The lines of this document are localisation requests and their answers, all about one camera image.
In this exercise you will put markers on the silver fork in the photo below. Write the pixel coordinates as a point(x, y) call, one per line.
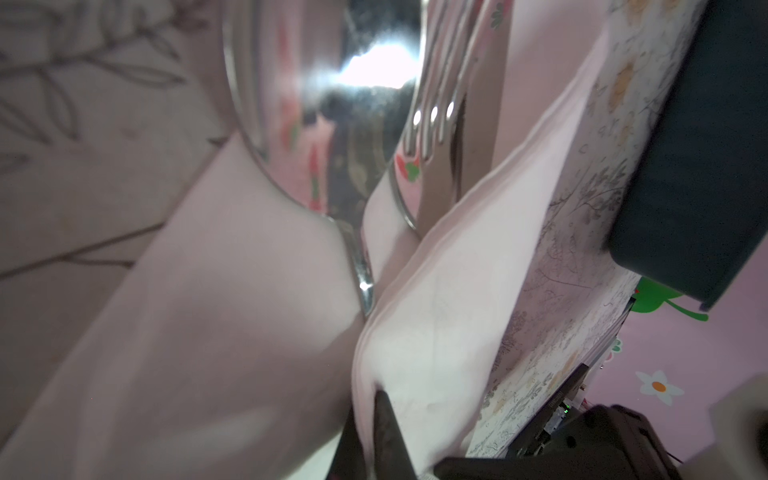
point(427, 169)

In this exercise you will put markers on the silver table knife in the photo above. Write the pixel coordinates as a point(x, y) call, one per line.
point(478, 124)

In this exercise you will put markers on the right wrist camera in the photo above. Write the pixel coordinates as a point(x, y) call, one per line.
point(739, 423)

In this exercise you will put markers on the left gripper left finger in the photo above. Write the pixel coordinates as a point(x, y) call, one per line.
point(348, 462)

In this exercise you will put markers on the silver spoon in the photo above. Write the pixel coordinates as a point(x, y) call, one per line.
point(322, 92)

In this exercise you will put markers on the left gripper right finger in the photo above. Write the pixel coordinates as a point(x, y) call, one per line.
point(391, 460)

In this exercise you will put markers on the white paper napkin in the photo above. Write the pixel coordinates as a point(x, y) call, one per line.
point(235, 347)

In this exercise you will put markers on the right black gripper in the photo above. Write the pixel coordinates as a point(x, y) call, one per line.
point(604, 442)

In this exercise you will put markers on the dark teal plastic bin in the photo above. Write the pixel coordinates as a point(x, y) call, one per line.
point(696, 208)

